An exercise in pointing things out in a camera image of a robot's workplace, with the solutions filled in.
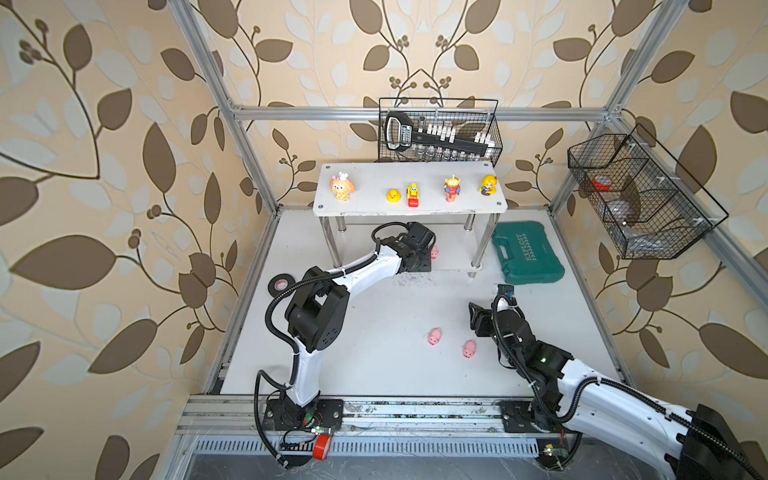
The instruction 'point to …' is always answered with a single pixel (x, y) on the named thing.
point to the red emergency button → (321, 446)
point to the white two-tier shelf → (373, 180)
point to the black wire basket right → (655, 209)
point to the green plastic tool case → (525, 253)
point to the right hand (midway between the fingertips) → (479, 306)
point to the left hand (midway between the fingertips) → (419, 257)
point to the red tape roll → (602, 182)
